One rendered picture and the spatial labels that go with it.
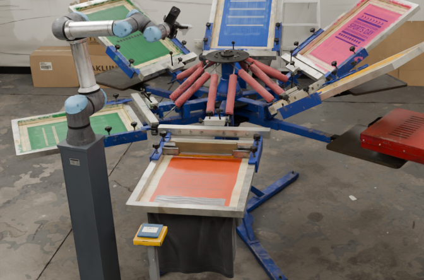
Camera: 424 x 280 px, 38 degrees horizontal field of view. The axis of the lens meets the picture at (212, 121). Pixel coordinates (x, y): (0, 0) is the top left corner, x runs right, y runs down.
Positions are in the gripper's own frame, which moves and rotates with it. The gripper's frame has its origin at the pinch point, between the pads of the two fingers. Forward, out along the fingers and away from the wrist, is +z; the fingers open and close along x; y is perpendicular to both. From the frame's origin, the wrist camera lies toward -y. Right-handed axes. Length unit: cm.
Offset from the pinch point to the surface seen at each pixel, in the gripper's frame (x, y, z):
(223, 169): 54, 65, -2
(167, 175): 29, 77, -17
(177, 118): 0, 86, 65
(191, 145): 30, 66, 5
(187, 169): 36, 73, -7
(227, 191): 64, 63, -24
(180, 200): 46, 71, -40
